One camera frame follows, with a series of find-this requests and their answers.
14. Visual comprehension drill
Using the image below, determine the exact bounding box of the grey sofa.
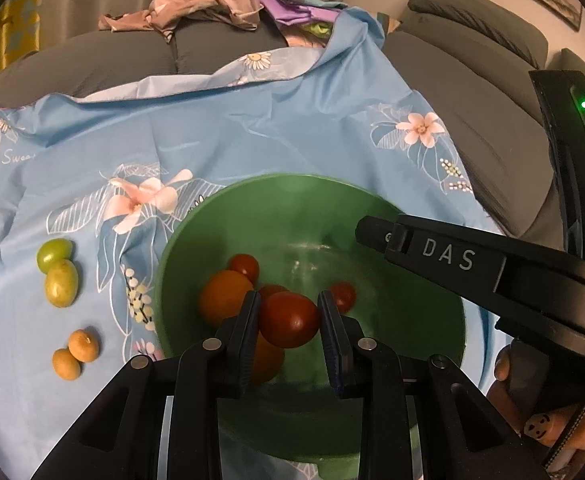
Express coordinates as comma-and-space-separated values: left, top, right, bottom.
0, 0, 585, 241

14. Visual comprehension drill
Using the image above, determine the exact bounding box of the small red tomato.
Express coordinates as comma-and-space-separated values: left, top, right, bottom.
330, 282, 357, 313

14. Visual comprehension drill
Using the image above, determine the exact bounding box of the green bowl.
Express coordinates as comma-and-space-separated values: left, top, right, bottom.
155, 172, 486, 480

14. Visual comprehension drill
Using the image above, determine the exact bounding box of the purple cloth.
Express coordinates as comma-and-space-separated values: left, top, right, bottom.
255, 0, 348, 28

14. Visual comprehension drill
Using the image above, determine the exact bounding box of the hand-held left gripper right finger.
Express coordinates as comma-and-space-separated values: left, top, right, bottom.
317, 290, 548, 480

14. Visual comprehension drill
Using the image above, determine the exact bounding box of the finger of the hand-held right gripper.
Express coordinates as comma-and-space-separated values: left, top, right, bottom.
355, 214, 408, 263

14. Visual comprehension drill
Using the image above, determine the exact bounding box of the small yellow fruit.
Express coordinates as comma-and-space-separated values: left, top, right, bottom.
67, 329, 100, 363
52, 348, 82, 381

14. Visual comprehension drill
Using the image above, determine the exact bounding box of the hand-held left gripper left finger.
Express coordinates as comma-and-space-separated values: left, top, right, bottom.
30, 290, 263, 480

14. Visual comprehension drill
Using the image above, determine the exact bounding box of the orange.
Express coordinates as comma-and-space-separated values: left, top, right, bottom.
198, 270, 256, 328
250, 332, 286, 386

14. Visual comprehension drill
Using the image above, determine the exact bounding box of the blue floral bed sheet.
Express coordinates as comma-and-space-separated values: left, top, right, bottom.
0, 7, 513, 480

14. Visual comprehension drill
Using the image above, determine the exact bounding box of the person's right hand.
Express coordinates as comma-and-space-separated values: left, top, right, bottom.
487, 345, 585, 461

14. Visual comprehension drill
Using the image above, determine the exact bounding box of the yellowish green plum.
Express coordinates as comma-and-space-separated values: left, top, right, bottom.
45, 259, 80, 309

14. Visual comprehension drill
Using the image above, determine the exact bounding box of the yellow patterned curtain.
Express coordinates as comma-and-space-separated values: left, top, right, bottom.
0, 0, 49, 78

